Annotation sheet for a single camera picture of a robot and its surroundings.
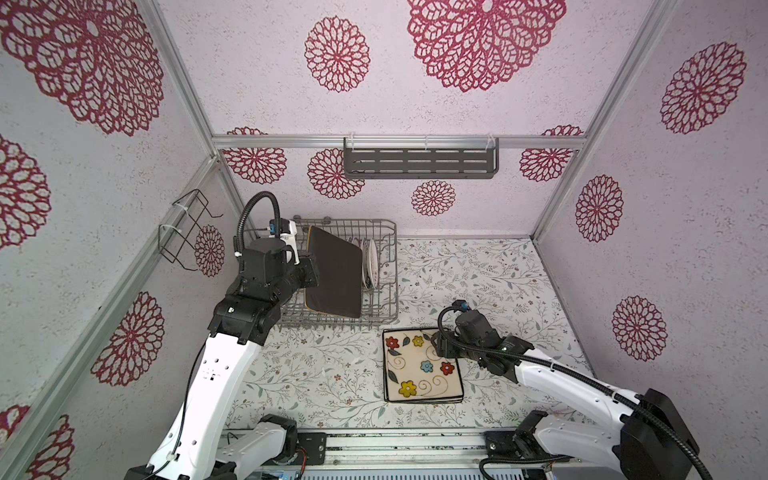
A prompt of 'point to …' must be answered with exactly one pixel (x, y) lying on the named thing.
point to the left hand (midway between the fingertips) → (313, 261)
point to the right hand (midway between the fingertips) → (439, 336)
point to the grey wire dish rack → (380, 305)
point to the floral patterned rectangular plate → (414, 373)
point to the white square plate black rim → (414, 372)
